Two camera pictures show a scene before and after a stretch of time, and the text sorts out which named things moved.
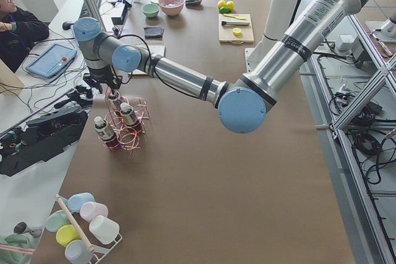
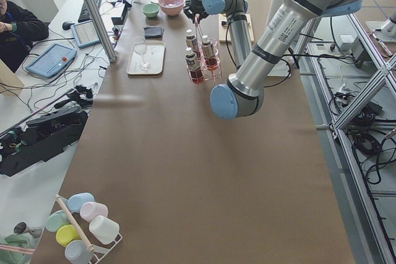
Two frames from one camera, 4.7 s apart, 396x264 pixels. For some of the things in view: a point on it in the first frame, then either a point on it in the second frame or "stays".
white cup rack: (99, 253) stays
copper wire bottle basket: (124, 123) to (204, 64)
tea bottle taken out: (116, 99) to (192, 43)
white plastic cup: (104, 229) stays
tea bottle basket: (130, 118) to (211, 62)
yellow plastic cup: (66, 234) stays
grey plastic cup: (77, 253) stays
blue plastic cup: (75, 201) stays
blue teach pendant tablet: (53, 61) stays
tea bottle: (106, 132) to (195, 72)
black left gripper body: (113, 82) to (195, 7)
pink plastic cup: (91, 209) stays
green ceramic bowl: (150, 10) stays
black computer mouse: (66, 25) stays
